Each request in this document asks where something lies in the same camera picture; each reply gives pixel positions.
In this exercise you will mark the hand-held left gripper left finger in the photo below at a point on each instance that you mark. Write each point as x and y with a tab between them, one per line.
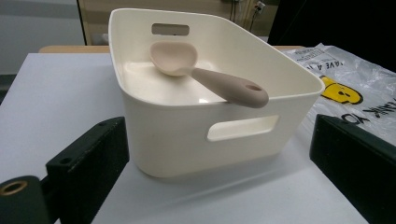
87	161

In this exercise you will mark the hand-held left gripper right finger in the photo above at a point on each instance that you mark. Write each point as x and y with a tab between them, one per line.
358	161

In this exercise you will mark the clear plastic bag yellow print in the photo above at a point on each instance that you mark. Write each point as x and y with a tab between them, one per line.
358	74

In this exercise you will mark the white plastic basket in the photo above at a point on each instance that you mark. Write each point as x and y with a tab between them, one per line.
174	140

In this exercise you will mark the beige spoon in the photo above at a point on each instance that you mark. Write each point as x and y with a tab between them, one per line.
224	85

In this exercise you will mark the light wooden table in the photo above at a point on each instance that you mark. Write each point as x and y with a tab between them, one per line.
71	49

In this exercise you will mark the dark curtain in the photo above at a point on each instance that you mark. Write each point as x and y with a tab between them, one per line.
336	25

